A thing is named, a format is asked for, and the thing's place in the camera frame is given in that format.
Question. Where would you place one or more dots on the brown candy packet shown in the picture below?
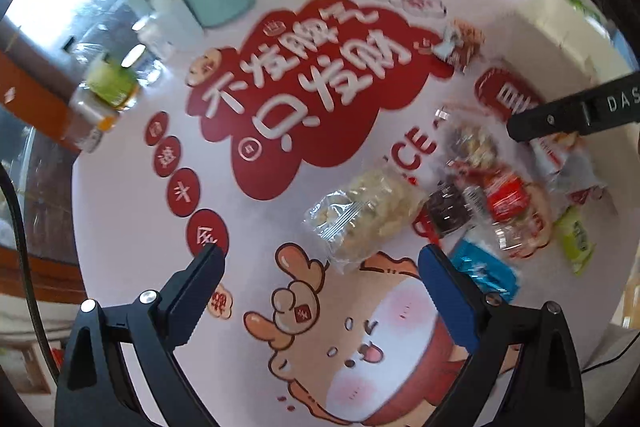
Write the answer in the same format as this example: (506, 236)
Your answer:
(462, 47)

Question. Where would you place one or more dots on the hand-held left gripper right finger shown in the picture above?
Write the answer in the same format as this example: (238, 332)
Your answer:
(445, 292)

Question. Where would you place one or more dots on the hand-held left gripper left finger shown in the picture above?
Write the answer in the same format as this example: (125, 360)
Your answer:
(200, 287)

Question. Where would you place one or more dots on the large white and red packet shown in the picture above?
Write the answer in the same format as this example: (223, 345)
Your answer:
(567, 167)

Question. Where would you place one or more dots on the clear pale puffs bag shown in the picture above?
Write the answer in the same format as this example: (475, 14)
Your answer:
(365, 217)

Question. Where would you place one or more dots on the green snack packet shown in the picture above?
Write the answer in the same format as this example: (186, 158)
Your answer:
(575, 242)

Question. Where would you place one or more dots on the glass bottle with green label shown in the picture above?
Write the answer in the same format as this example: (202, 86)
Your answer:
(112, 82)

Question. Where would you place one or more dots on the small glass jars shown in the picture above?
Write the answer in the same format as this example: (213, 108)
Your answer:
(92, 122)

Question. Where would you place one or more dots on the small red snack packet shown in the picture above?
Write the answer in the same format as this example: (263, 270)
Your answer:
(507, 196)

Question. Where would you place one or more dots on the blue snack packet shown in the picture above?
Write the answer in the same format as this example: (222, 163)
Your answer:
(485, 269)

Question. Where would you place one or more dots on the clear packet of brown nuts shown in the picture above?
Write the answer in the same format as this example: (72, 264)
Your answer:
(472, 139)

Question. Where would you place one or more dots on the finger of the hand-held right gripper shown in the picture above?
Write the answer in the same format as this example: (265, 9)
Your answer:
(550, 119)

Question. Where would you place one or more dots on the white squeeze bottle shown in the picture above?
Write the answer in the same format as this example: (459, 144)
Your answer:
(172, 22)

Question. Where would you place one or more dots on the clear packet of reddish snacks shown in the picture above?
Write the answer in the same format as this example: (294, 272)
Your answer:
(522, 232)

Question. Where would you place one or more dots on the white plastic bin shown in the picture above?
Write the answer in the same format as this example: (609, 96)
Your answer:
(555, 42)

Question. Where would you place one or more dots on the dark brown snack packet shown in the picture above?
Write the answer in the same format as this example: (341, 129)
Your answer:
(450, 212)

